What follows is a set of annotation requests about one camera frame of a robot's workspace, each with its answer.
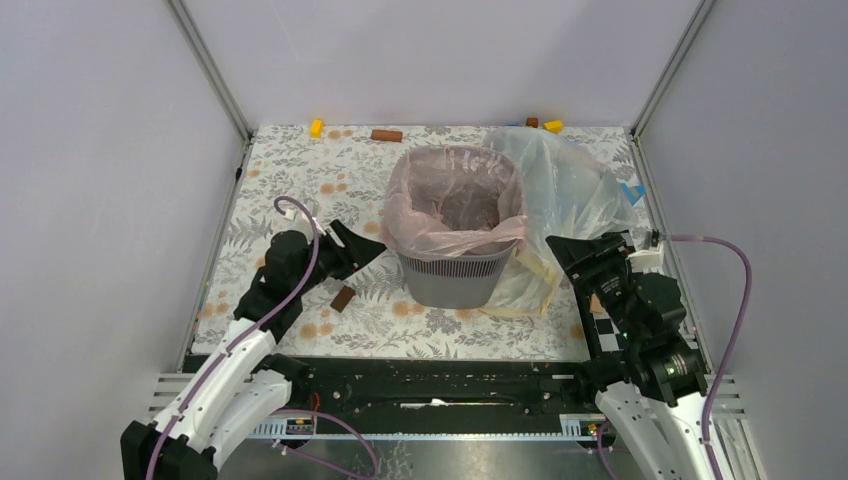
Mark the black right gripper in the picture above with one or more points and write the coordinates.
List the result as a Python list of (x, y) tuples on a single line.
[(583, 255)]

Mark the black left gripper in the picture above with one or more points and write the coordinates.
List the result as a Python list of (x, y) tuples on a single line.
[(360, 249)]

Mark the clear yellow-rimmed plastic bag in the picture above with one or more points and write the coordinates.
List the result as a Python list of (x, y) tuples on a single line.
[(567, 193)]

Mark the pink plastic trash bag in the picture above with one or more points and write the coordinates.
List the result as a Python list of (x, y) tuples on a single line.
[(444, 201)]

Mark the grey mesh trash bin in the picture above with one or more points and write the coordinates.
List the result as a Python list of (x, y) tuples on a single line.
[(463, 282)]

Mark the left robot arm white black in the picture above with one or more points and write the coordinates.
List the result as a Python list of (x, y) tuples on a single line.
[(244, 380)]

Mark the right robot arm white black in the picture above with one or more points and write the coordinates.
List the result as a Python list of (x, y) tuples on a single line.
[(654, 392)]

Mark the small brown card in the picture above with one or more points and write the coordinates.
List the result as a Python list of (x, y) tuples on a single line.
[(342, 299)]

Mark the beige tape strip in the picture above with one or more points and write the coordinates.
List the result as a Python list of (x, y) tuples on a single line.
[(595, 306)]

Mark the black white checkerboard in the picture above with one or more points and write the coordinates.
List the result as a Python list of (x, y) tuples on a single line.
[(601, 333)]

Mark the blue paper piece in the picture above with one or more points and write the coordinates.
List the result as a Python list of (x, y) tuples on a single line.
[(633, 193)]

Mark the floral patterned table mat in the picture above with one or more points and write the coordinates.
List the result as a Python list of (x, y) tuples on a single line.
[(343, 175)]

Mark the brown rectangular block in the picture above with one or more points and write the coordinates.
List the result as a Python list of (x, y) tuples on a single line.
[(385, 135)]

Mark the yellow toy block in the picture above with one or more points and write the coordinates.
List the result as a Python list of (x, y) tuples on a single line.
[(316, 128)]

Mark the yellow cube toy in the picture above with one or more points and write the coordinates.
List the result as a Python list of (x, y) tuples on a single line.
[(554, 126)]

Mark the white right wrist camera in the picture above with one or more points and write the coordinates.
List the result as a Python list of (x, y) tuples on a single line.
[(650, 257)]

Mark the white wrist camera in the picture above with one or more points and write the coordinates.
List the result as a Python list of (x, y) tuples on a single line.
[(650, 257), (298, 221)]

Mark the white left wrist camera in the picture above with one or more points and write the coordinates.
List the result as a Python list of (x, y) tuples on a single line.
[(298, 221)]

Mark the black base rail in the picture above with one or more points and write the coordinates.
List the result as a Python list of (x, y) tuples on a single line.
[(446, 398)]

